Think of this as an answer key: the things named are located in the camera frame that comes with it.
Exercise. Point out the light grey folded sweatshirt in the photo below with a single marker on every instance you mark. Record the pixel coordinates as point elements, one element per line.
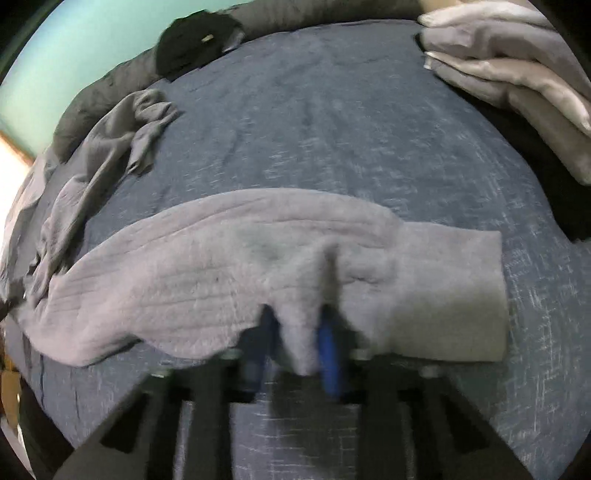
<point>498,50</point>

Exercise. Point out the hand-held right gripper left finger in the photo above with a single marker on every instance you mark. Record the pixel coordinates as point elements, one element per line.
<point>257,344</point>

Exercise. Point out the dark grey rolled duvet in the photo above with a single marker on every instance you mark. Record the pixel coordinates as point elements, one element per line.
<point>101,101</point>

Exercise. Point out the grey ribbed sweater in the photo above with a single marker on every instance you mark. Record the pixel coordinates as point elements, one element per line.
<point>184,263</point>

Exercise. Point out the blue patterned bedspread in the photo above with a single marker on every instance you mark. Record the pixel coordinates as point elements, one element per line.
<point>323,129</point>

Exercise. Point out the white folded sweatshirt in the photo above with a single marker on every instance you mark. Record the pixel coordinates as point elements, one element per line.
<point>485,18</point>

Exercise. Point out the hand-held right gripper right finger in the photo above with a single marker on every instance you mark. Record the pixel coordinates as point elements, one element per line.
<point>330,362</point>

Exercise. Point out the heather grey folded garment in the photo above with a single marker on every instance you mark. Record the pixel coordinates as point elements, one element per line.
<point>558,134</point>

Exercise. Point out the black garment with small label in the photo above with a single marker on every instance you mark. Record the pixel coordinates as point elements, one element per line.
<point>194,41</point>

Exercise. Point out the white folded garment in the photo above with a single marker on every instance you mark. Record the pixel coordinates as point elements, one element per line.
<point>508,78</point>

